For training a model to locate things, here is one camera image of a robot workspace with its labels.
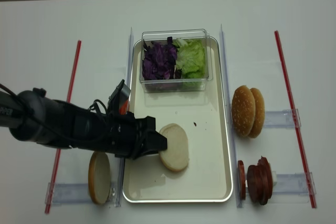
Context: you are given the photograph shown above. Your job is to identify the white metal tray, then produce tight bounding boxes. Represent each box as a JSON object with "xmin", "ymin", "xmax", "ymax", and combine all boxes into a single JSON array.
[{"xmin": 123, "ymin": 38, "xmax": 233, "ymax": 203}]

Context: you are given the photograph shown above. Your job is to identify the left red strip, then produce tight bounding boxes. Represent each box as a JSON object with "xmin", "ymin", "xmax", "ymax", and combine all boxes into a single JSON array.
[{"xmin": 44, "ymin": 39, "xmax": 82, "ymax": 214}]

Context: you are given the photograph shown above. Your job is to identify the green lettuce leaves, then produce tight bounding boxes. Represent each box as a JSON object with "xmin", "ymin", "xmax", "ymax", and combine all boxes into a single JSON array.
[{"xmin": 175, "ymin": 38, "xmax": 205, "ymax": 79}]

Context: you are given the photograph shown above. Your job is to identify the front red meat slice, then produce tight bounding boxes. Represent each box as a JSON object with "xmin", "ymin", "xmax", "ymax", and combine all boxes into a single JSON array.
[{"xmin": 237, "ymin": 160, "xmax": 246, "ymax": 200}]

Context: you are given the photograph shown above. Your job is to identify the sesame bun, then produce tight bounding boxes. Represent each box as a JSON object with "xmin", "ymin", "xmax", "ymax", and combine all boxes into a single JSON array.
[
  {"xmin": 231, "ymin": 86, "xmax": 256, "ymax": 137},
  {"xmin": 248, "ymin": 88, "xmax": 265, "ymax": 138}
]

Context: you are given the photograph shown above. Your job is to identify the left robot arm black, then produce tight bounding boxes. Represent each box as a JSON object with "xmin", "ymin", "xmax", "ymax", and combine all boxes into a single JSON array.
[{"xmin": 1, "ymin": 81, "xmax": 167, "ymax": 159}]

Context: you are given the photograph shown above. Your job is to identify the purple cabbage leaves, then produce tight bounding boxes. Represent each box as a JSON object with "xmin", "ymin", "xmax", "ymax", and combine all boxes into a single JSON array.
[{"xmin": 142, "ymin": 37, "xmax": 182, "ymax": 80}]

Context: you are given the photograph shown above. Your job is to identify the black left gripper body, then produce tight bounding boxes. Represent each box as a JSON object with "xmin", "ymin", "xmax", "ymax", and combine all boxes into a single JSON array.
[{"xmin": 104, "ymin": 112, "xmax": 156, "ymax": 159}]

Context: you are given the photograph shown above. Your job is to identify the stacked brown meat patties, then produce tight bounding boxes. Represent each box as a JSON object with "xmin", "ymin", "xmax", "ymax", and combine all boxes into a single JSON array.
[{"xmin": 247, "ymin": 156, "xmax": 273, "ymax": 206}]

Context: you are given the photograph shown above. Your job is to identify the right red strip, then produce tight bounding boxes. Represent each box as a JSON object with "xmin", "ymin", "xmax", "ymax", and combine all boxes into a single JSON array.
[{"xmin": 274, "ymin": 30, "xmax": 317, "ymax": 209}]

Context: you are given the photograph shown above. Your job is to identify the red strip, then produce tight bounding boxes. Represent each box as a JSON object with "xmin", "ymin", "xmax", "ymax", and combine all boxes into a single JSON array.
[
  {"xmin": 44, "ymin": 39, "xmax": 82, "ymax": 214},
  {"xmin": 274, "ymin": 30, "xmax": 317, "ymax": 209}
]

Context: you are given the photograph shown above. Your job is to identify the clear bun pusher track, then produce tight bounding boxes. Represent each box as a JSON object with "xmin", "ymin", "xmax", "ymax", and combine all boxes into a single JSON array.
[{"xmin": 263, "ymin": 109, "xmax": 301, "ymax": 129}]

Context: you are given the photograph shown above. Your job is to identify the bun bottom in rack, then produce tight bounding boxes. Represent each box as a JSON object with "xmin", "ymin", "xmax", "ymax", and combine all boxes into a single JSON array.
[{"xmin": 88, "ymin": 152, "xmax": 111, "ymax": 205}]

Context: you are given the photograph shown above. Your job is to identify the clear left lower pusher track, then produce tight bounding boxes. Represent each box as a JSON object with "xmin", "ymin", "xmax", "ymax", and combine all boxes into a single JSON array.
[{"xmin": 45, "ymin": 183, "xmax": 93, "ymax": 205}]

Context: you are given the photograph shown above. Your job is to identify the rear sesame bun top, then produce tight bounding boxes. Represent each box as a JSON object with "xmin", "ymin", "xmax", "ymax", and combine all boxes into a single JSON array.
[{"xmin": 248, "ymin": 88, "xmax": 265, "ymax": 138}]

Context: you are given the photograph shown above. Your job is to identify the right clear divider rail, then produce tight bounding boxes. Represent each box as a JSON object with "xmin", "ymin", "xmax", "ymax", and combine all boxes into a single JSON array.
[{"xmin": 219, "ymin": 25, "xmax": 244, "ymax": 208}]

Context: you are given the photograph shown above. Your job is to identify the front sesame bun top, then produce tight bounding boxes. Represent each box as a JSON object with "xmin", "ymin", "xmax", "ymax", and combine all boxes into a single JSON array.
[{"xmin": 231, "ymin": 86, "xmax": 256, "ymax": 137}]

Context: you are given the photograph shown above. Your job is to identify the clear meat pusher track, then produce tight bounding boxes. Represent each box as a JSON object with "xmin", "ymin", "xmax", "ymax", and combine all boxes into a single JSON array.
[{"xmin": 272, "ymin": 171, "xmax": 316, "ymax": 195}]

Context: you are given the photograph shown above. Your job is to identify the clear plastic salad container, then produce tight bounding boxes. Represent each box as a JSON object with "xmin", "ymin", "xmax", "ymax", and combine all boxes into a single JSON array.
[{"xmin": 139, "ymin": 29, "xmax": 212, "ymax": 93}]

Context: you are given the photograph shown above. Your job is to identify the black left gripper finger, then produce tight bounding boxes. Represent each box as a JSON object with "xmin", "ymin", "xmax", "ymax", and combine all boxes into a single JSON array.
[{"xmin": 141, "ymin": 131, "xmax": 167, "ymax": 156}]

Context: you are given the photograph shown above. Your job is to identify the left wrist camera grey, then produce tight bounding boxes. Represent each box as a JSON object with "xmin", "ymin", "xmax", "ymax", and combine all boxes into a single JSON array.
[{"xmin": 107, "ymin": 79, "xmax": 131, "ymax": 115}]

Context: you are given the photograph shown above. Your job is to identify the white bun bottom half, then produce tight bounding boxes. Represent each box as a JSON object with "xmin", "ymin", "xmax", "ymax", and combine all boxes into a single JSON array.
[{"xmin": 159, "ymin": 123, "xmax": 189, "ymax": 172}]

